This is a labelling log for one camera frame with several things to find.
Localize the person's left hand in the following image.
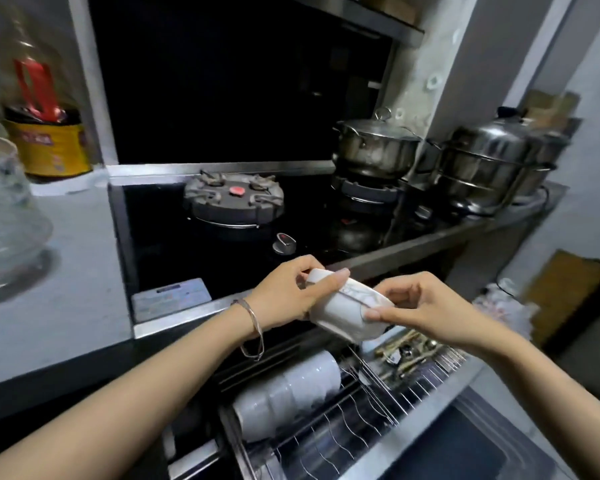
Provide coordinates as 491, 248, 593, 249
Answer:
244, 255, 351, 340

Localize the person's right hand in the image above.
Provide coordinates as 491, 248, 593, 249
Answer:
364, 272, 487, 348

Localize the white ceramic bowl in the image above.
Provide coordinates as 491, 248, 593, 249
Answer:
307, 268, 396, 344

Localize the person's left forearm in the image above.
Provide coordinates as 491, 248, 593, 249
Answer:
0, 301, 262, 480

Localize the person's right forearm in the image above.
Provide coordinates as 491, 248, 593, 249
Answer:
461, 322, 600, 480

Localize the pile of chopsticks and cutlery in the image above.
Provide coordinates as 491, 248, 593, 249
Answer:
374, 329, 467, 381

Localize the gas burner under pot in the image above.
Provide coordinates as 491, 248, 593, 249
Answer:
330, 172, 407, 206

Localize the row of stacked white bowls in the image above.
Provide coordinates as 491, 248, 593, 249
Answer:
232, 349, 342, 443

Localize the white plastic bag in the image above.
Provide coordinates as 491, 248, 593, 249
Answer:
472, 278, 540, 341

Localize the round gas burner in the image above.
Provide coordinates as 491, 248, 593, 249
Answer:
182, 170, 286, 231

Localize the steel pot with lid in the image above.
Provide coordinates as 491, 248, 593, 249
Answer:
332, 108, 424, 179

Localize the glass-front drawer panel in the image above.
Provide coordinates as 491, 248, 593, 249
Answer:
364, 384, 568, 480

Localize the grey sticker label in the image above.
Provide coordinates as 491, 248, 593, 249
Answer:
131, 278, 214, 324

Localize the black glass gas stove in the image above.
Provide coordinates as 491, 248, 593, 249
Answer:
107, 162, 486, 340

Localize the brown cardboard sheet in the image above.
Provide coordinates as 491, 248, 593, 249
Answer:
524, 249, 600, 347

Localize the large steel steamer pot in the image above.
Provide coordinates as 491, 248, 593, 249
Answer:
427, 107, 572, 216

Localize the cardboard box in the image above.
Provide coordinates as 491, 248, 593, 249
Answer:
521, 89, 582, 133

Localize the cooking oil bottle yellow label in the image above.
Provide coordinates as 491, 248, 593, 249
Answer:
2, 12, 94, 179

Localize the silver bangle bracelet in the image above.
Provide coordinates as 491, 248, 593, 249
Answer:
231, 298, 265, 361

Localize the steel wire dish rack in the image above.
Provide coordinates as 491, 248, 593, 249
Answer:
219, 331, 487, 480

